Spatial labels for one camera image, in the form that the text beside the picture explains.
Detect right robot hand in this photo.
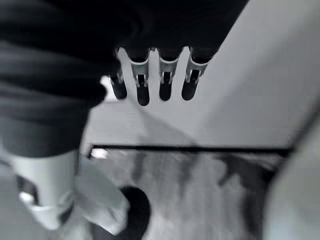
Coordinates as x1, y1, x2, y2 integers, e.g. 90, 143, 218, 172
0, 0, 249, 231

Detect silver robot leg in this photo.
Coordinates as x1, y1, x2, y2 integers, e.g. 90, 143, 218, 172
71, 159, 131, 236

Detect dark robot foot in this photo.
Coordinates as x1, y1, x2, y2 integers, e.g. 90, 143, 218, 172
119, 186, 152, 240

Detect grey patterned rug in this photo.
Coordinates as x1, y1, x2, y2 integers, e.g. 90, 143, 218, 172
86, 142, 294, 240

